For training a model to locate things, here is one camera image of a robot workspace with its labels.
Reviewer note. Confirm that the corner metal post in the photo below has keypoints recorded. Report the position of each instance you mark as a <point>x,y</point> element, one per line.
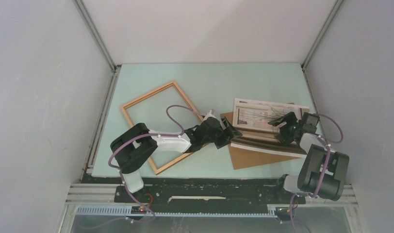
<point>105,105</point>
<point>316,44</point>

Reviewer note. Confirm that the left corner metal post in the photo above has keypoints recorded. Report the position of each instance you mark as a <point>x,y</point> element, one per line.
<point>105,105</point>

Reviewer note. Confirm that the right corner metal post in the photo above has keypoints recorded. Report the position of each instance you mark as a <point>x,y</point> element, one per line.
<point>316,44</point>

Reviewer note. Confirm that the printed photo sheet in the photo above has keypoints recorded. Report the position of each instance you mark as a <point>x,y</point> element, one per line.
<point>251,118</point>

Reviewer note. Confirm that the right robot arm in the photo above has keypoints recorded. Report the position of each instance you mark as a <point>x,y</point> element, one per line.
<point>324,169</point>

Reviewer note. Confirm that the brown cardboard backing board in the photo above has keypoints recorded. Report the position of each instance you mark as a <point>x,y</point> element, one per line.
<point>242,158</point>

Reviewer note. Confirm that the wooden picture frame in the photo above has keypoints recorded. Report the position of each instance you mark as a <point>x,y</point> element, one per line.
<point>149,94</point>

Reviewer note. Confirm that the small green circuit board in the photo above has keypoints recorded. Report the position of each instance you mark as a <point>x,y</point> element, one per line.
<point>138,210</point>

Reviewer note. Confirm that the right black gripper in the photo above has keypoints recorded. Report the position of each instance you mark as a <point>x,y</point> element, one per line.
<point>289,118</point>

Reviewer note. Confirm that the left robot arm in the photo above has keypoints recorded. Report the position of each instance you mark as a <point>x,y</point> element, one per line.
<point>133,148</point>

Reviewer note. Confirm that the aluminium rail frame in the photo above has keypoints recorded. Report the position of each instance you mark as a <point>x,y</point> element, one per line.
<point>110,198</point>

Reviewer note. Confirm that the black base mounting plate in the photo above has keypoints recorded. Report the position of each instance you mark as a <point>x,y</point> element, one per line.
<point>212,196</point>

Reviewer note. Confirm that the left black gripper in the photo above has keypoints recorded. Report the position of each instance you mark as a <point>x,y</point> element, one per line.
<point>234,133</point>

